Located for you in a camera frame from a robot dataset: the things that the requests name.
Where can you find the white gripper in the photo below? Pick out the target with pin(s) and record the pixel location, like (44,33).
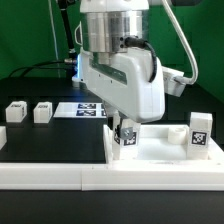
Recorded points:
(126,87)

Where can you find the white square tabletop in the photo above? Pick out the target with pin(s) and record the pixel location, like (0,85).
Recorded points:
(163,143)

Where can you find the white U-shaped fence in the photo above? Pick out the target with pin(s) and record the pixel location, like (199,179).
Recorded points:
(118,175)

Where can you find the white sheet with tags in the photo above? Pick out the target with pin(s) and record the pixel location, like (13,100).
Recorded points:
(79,110)

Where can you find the thin white pole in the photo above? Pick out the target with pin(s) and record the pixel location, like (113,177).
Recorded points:
(53,29)

